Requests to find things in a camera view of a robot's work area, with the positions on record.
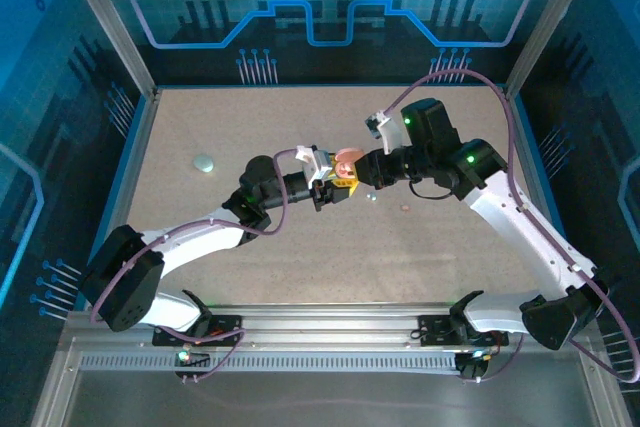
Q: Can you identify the slotted grey cable duct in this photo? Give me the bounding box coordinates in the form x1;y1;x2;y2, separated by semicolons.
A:
78;352;464;374

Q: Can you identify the thin black cable loop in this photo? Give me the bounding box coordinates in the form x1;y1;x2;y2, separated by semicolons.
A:
407;179;454;202

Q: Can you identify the aluminium frame post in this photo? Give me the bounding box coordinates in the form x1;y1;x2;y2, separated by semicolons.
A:
55;0;162;98
503;0;604;98

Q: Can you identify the pink earbud charging case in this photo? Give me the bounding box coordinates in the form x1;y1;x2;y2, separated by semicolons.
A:
332;146;365;180

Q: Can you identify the aluminium side rail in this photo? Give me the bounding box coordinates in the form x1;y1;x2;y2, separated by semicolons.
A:
82;89;162;311
503;90;571;248

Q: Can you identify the grey metal shelf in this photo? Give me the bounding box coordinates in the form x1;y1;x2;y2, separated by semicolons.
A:
29;336;634;427

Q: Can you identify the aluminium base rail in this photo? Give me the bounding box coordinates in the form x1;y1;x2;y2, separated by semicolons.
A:
64;302;601;348

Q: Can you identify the small black controller board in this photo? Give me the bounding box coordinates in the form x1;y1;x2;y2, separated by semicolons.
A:
173;344;211;369
453;346;494;381

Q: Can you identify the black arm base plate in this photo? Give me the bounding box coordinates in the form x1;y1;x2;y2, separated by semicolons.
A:
151;314;245;347
417;313;510;348

